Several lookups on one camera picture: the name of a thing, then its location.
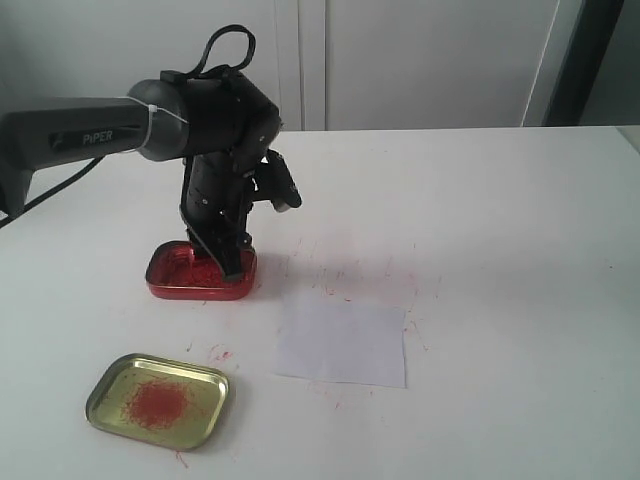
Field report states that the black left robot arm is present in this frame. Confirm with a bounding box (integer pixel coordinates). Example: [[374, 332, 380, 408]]
[[1, 68, 300, 282]]

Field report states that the red ink pad tin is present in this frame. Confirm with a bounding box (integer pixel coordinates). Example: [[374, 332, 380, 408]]
[[145, 241, 257, 301]]

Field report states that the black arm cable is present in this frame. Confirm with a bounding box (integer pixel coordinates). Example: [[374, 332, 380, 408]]
[[192, 25, 259, 76]]

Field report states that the gold tin lid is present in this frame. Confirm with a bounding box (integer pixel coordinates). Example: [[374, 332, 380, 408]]
[[85, 353, 230, 451]]

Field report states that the white paper sheet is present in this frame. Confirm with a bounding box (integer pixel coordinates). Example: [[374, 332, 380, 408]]
[[274, 294, 406, 388]]

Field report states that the dark vertical post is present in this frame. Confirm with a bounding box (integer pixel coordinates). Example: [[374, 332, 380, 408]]
[[542, 0, 625, 127]]

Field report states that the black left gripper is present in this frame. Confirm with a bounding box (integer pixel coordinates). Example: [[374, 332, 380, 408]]
[[180, 195, 244, 282]]

